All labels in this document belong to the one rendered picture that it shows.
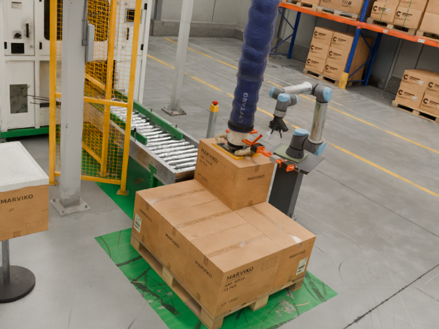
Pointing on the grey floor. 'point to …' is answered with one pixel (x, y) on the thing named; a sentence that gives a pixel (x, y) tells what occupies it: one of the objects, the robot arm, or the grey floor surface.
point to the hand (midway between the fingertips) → (275, 140)
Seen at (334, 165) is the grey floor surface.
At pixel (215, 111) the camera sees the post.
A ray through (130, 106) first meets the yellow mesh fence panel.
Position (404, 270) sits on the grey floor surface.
